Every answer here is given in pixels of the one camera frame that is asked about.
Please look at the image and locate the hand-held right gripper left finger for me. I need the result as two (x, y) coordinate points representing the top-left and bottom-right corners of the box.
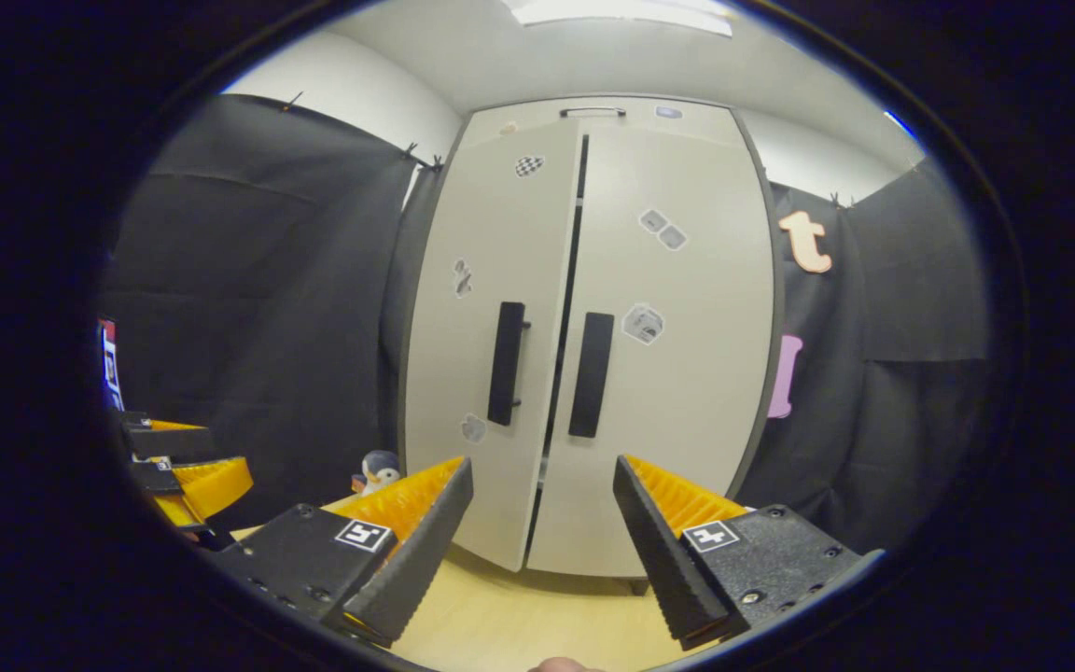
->
(211, 455), (475, 650)

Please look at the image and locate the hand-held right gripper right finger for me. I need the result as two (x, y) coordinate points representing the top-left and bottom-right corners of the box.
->
(614, 454), (884, 652)

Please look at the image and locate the white shoe cabinet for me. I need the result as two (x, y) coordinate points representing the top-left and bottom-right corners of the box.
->
(398, 96), (786, 580)

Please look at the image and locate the white cabinet door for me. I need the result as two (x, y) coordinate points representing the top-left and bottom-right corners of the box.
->
(400, 117), (585, 572)
(526, 121), (776, 580)

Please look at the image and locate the white cabinet drawer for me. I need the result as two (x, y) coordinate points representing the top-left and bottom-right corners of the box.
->
(463, 96), (744, 132)

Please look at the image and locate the plush penguin toy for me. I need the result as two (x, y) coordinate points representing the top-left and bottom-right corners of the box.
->
(351, 450), (403, 497)

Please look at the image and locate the computer monitor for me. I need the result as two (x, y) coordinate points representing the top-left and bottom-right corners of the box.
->
(97, 317), (126, 413)

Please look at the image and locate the black door handle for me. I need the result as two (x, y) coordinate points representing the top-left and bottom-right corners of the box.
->
(487, 301), (532, 427)
(567, 312), (615, 440)

